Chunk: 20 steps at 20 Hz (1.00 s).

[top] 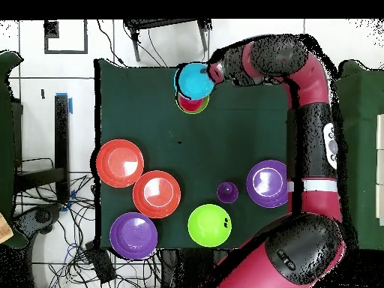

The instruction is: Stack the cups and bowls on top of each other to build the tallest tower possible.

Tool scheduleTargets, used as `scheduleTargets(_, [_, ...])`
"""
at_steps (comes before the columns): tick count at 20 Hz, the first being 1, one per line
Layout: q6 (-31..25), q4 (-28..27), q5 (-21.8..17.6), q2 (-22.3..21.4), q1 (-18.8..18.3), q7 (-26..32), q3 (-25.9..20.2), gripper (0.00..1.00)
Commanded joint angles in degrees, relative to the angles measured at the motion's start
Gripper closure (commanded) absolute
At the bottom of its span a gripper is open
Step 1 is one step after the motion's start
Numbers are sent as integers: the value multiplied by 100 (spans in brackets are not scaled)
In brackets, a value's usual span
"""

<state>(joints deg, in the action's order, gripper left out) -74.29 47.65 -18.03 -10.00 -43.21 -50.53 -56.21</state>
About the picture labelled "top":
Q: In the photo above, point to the small blue plastic bowl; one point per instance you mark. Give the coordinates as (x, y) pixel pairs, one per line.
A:
(193, 81)

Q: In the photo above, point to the red plastic cup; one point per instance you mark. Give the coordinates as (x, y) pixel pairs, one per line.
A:
(191, 105)

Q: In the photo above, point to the small green plastic bowl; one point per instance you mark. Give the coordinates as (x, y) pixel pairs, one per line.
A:
(192, 112)

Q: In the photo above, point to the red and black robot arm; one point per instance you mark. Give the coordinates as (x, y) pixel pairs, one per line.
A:
(312, 84)

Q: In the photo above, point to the white box stack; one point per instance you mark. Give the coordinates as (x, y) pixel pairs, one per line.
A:
(381, 135)

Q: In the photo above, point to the large purple plastic bowl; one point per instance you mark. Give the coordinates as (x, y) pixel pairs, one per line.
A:
(265, 183)
(133, 236)

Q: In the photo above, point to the purple plastic cup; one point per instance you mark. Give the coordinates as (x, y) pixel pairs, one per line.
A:
(228, 193)

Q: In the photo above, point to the large orange plastic bowl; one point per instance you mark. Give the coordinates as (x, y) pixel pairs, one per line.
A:
(156, 194)
(120, 163)

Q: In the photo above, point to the large green plastic bowl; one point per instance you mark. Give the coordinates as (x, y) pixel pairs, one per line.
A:
(207, 226)

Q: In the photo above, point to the black metal beam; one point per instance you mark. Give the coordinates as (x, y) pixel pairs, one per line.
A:
(61, 135)
(39, 178)

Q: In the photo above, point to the dark green side table cloth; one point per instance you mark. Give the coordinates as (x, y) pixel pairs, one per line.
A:
(6, 150)
(366, 120)

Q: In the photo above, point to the dark grey machine base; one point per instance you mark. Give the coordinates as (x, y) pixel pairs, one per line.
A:
(42, 216)

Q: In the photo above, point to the black power strip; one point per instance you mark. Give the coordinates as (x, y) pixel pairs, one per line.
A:
(100, 264)

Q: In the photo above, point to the tan wooden board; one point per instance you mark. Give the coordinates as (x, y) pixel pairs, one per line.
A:
(4, 229)

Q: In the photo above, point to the black metal frame stand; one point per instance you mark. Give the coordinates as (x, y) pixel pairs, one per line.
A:
(162, 23)

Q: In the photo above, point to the black square floor frame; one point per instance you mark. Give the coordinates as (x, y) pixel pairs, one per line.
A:
(51, 30)

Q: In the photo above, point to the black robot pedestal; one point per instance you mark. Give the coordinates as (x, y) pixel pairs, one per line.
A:
(192, 270)

